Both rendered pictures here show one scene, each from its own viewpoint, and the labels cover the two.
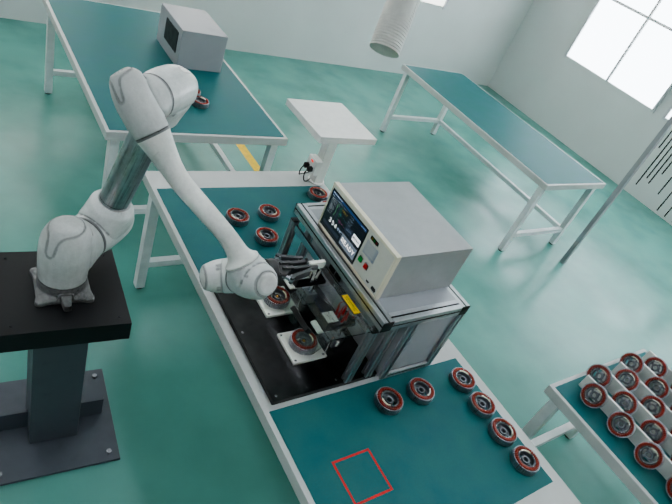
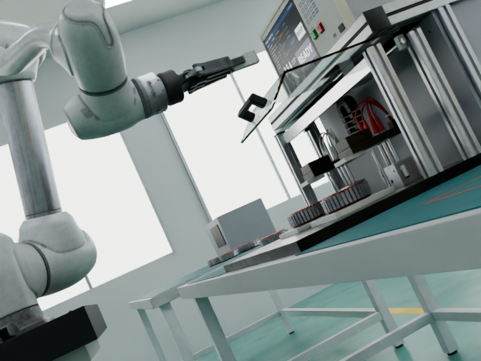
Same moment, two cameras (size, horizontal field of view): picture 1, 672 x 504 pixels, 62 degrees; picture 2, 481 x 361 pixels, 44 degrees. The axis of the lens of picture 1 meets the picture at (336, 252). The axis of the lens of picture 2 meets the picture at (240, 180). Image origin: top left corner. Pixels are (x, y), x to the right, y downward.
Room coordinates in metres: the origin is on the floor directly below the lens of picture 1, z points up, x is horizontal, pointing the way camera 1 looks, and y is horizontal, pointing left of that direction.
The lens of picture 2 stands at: (0.30, -0.48, 0.81)
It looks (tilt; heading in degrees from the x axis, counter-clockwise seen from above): 5 degrees up; 28
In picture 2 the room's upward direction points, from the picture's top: 25 degrees counter-clockwise
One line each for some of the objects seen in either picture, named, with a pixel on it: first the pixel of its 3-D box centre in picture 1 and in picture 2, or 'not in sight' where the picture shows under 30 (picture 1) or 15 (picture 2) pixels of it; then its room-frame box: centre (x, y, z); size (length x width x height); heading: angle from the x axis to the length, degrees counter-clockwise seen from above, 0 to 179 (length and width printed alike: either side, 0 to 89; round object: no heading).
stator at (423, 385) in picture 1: (420, 390); not in sight; (1.60, -0.53, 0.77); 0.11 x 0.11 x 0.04
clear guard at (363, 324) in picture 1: (335, 315); (316, 88); (1.50, -0.09, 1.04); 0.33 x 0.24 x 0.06; 136
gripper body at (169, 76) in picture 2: (276, 269); (180, 84); (1.42, 0.15, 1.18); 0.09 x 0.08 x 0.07; 136
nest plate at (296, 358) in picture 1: (301, 345); (351, 207); (1.55, -0.03, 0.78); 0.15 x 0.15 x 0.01; 46
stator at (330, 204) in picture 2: (303, 341); (346, 197); (1.55, -0.03, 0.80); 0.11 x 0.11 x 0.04
